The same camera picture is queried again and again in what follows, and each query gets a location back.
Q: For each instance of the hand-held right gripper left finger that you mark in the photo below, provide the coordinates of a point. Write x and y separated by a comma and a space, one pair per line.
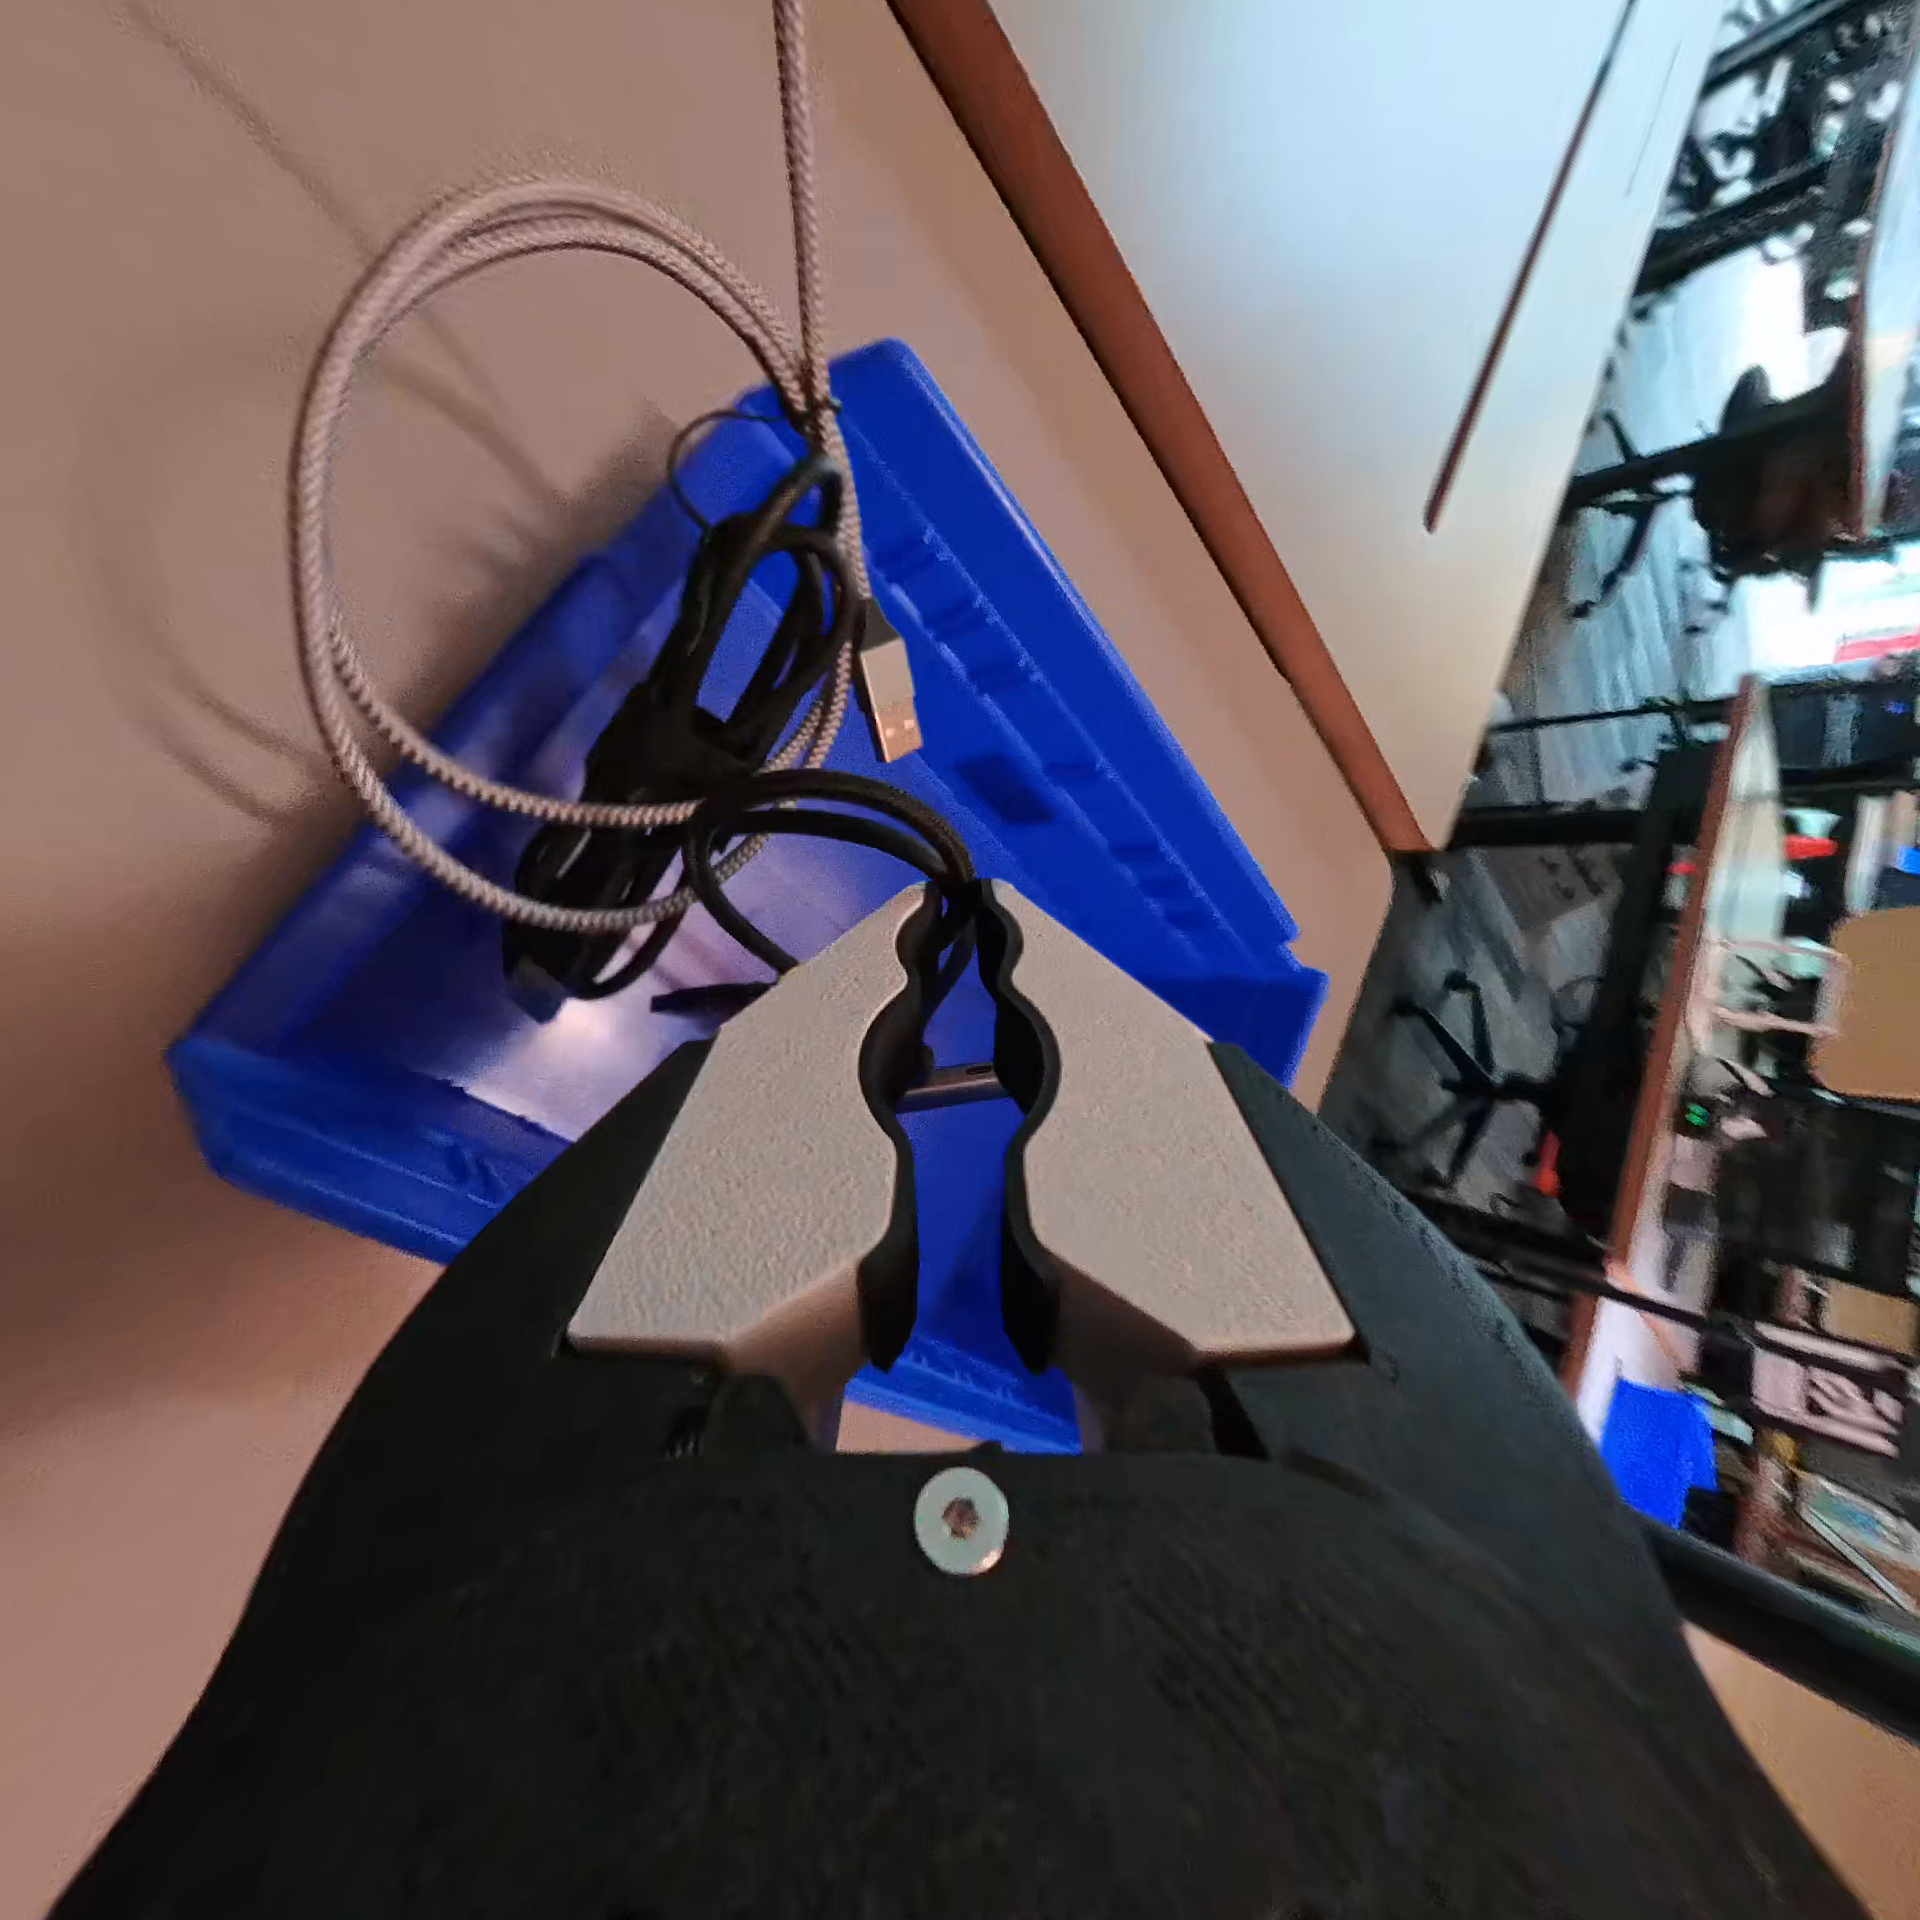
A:
750, 1170

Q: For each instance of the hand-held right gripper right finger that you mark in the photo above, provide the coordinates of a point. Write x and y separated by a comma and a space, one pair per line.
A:
1184, 1185

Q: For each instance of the blue plastic bin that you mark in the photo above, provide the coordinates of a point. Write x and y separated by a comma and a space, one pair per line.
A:
1050, 721

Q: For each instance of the grey desk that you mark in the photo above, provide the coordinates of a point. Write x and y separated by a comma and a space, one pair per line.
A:
1348, 224
225, 300

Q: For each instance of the brown board on stand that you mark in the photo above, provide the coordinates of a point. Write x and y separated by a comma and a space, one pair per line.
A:
1867, 1004

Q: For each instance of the black office chair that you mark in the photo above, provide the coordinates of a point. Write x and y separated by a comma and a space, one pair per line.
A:
1779, 464

